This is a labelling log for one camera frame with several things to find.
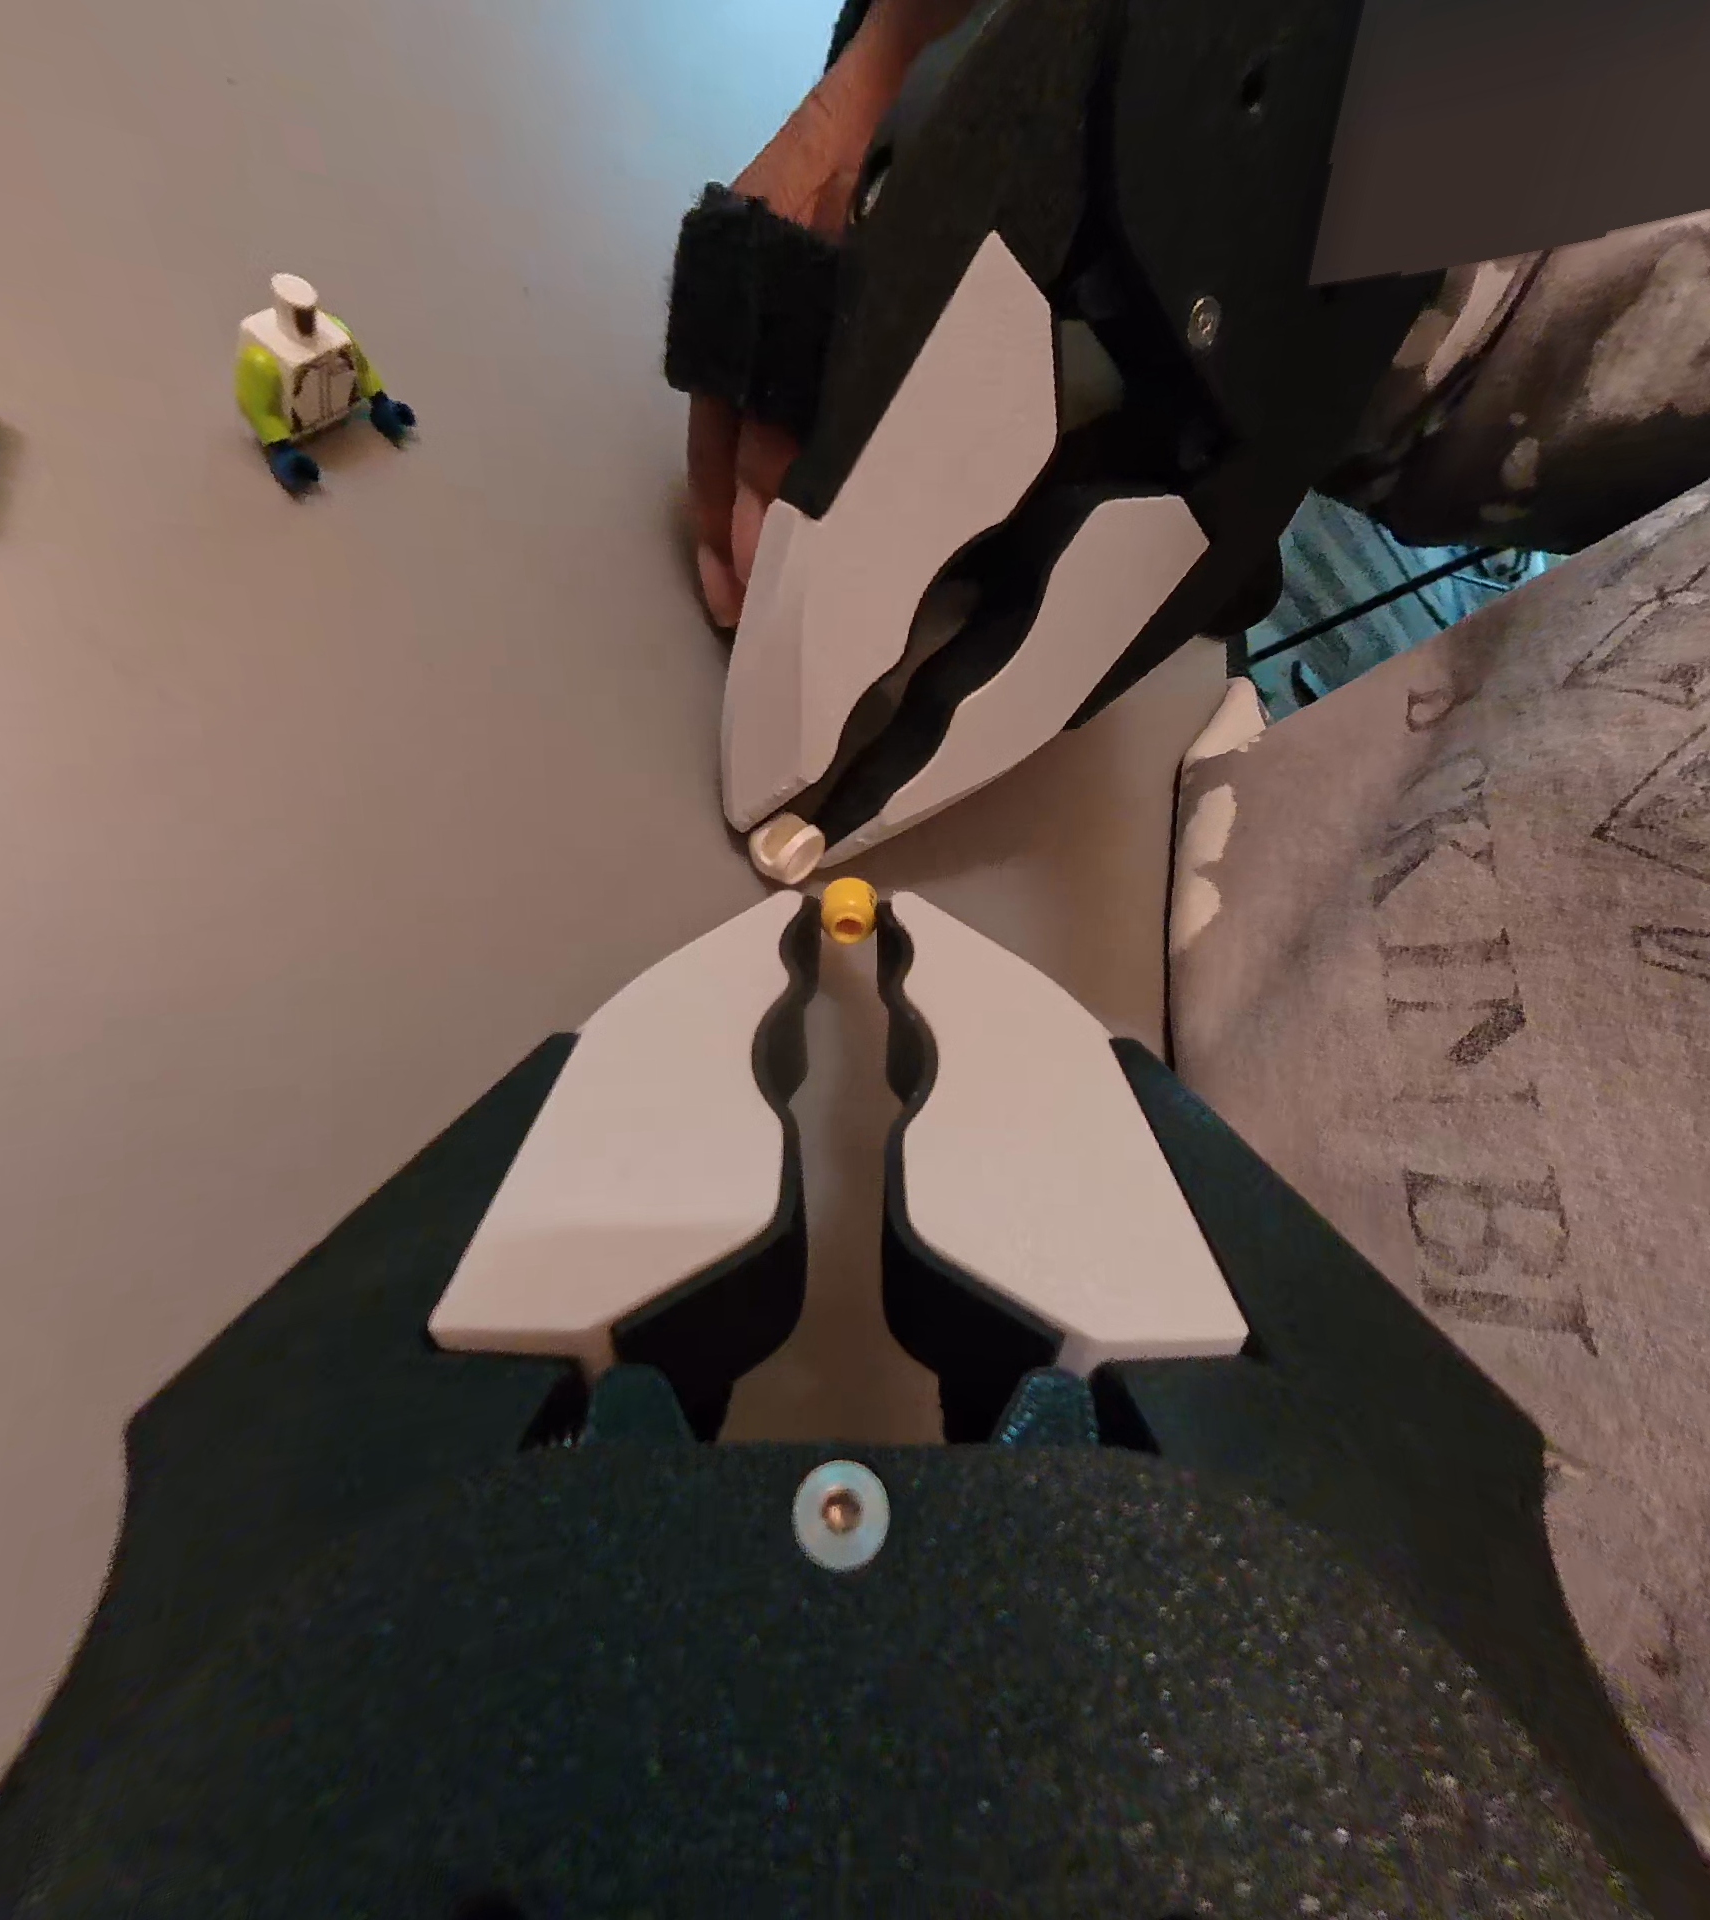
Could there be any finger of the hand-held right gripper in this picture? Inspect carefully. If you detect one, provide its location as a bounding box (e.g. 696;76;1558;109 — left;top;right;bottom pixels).
721;236;1062;830
809;491;1211;872

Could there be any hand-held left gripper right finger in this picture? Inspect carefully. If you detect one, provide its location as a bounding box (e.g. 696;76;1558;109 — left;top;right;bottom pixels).
881;893;1252;1369

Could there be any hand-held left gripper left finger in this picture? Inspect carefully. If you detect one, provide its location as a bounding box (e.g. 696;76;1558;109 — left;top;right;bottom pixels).
430;893;805;1359

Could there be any person's right hand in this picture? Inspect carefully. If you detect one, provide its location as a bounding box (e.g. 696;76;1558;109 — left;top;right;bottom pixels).
680;0;964;633

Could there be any green white lego minifigure torso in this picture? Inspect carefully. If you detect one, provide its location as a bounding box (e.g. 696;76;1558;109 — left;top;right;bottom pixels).
233;271;417;497

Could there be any light mottled cloth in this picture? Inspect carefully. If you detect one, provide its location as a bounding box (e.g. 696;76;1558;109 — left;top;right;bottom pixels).
1172;420;1710;1920

